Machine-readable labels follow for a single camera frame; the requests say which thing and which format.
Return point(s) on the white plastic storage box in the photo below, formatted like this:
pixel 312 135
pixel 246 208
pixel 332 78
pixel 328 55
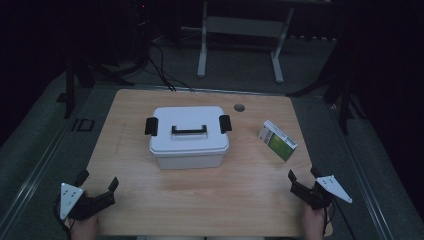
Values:
pixel 190 161

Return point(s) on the green and white carton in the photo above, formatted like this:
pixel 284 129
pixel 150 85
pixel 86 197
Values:
pixel 280 145

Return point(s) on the person's right hand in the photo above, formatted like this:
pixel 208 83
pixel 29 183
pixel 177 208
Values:
pixel 314 223

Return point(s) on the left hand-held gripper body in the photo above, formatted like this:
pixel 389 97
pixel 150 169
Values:
pixel 70 197

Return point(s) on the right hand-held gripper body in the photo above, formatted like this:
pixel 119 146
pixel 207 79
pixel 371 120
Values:
pixel 313 197

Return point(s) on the white metal stand frame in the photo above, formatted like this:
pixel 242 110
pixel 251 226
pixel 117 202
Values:
pixel 240 26

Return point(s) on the grey round table grommet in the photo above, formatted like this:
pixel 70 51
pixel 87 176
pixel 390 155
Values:
pixel 239 107

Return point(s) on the person's left hand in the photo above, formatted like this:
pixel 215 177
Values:
pixel 85 230

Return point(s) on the white lid with black latches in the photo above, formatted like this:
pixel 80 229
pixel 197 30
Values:
pixel 188 141

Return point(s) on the black tripod stand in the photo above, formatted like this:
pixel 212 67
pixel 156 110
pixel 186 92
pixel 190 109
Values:
pixel 343 100
pixel 70 90

